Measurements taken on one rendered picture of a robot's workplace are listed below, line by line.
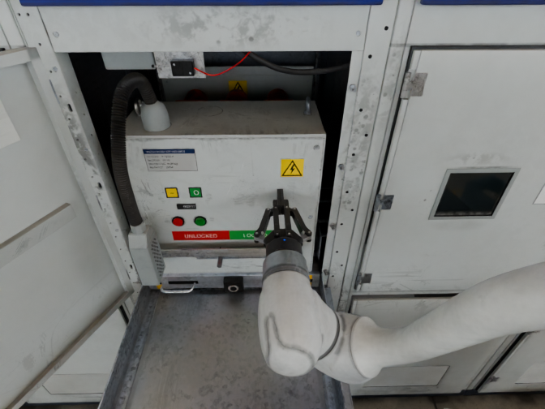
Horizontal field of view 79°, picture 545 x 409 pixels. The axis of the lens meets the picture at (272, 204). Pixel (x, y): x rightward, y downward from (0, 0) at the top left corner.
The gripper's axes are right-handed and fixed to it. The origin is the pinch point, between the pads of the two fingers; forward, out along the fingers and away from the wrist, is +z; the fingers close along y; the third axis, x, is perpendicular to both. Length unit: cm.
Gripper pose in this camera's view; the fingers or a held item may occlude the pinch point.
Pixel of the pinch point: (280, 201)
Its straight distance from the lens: 83.1
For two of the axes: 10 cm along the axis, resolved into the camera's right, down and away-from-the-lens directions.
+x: 0.0, -7.9, -6.1
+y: 10.0, -0.1, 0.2
